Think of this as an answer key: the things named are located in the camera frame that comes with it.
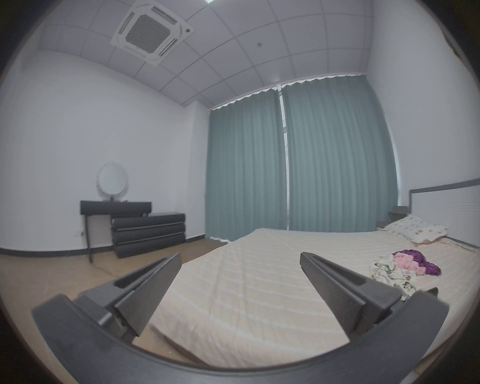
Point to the grey bedside table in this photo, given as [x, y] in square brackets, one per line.
[395, 215]

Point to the blue-green curtain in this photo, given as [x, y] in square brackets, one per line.
[243, 168]
[337, 157]

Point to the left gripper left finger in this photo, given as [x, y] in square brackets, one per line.
[150, 288]

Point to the white printed pillow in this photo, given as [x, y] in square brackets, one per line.
[416, 228]

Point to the white printed garment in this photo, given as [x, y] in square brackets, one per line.
[390, 272]

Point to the purple garment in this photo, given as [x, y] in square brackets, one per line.
[423, 260]

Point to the bed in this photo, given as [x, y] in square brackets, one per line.
[262, 281]

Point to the white ceiling air conditioner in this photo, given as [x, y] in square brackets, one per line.
[150, 30]

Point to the pink garment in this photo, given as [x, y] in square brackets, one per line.
[407, 264]

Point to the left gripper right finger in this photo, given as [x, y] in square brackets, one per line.
[337, 288]

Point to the black dressing table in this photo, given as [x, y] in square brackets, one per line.
[112, 208]

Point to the round white-framed mirror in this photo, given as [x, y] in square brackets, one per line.
[112, 180]

